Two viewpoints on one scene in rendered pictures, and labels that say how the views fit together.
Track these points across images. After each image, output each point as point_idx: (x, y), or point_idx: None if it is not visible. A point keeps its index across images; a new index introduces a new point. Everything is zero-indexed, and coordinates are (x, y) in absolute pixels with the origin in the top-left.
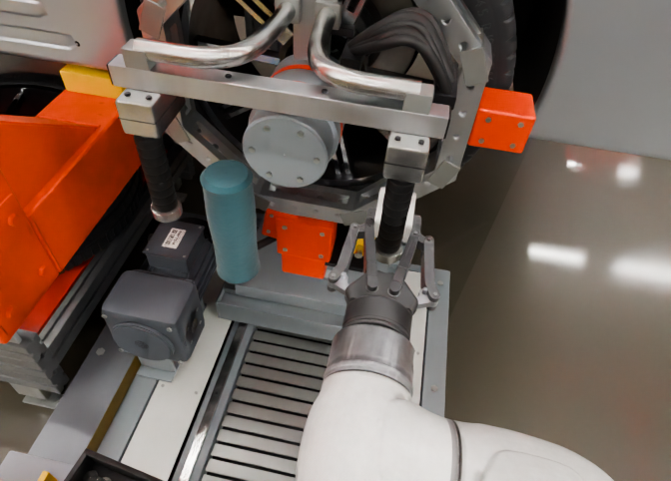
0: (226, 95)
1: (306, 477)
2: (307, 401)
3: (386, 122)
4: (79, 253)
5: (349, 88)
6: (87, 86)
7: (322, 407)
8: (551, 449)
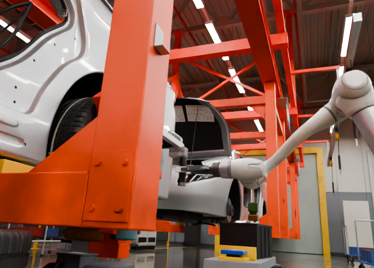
0: (163, 132)
1: (251, 160)
2: None
3: (179, 144)
4: None
5: (175, 135)
6: (16, 169)
7: (238, 160)
8: None
